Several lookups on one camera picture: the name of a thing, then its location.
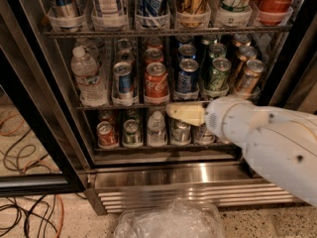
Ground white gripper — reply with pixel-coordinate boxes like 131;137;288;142
165;95;255;140

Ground blue pepsi can front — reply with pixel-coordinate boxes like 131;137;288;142
176;59;199;93

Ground blue pepsi can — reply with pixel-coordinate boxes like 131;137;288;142
176;59;199;93
177;44;196;60

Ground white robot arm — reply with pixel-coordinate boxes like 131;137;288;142
165;95;317;206

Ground silver can bottom shelf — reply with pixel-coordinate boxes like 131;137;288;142
171;119;191;145

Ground green can front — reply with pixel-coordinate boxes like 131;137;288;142
205;58;231;91

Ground red coca-cola can front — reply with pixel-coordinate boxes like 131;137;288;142
145;62;168;98

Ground red coca-cola can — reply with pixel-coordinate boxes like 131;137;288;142
144;48;164;65
145;62;168;98

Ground gold can front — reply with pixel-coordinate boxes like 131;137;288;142
235;59;264;94

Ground green can bottom shelf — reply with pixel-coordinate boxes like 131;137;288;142
124;119;142;145

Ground blue silver can front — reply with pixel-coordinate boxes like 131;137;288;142
113;61;134;99

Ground red can bottom shelf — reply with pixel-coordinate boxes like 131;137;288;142
96;121;118;147

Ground fridge bottom steel grille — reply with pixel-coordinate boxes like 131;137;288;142
84;162;298;215

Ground blue white can top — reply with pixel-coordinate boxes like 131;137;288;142
136;0;166;28

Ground large coca-cola can top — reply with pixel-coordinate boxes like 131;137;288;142
258;0;292;26

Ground fridge left glass door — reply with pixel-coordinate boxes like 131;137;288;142
0;0;89;196

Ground blue red bull can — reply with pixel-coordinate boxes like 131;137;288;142
53;0;79;23

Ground brown bottle white cap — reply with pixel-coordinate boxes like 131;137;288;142
194;124;215;145

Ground small water bottle bottom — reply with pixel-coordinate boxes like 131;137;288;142
147;111;167;147

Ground clear water bottle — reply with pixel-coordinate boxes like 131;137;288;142
71;47;107;107

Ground clear plastic bag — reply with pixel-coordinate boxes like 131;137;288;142
114;198;225;238

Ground middle wire shelf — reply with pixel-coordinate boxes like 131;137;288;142
76;96;262;111

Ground wire shelf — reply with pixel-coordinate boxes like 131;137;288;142
76;96;262;111
44;25;292;39

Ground top wire shelf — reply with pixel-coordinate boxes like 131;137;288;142
44;25;292;39

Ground black cables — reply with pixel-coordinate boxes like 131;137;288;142
0;128;87;238

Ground orange cable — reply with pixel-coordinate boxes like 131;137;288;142
0;112;65;238

